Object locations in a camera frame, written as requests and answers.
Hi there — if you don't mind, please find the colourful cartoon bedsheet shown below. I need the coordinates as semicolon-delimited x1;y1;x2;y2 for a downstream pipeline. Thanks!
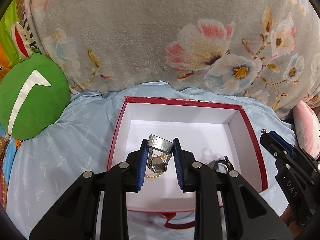
1;0;38;209

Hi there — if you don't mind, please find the red jewelry box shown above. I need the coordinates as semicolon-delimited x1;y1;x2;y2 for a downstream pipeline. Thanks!
108;96;268;229

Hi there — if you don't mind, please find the pink patterned pillow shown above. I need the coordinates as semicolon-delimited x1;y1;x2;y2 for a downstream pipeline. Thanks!
293;100;320;159

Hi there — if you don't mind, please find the gold twisted bangle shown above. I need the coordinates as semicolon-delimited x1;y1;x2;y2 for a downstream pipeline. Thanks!
145;153;167;179

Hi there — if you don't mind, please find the light blue palm cloth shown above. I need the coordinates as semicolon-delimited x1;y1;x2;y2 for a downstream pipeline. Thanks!
7;82;297;237

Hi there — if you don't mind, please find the grey floral blanket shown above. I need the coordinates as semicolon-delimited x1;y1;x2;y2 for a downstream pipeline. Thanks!
25;0;319;118

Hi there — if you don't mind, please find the green round plush pillow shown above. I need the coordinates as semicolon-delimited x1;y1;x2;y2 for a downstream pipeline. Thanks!
1;53;71;140

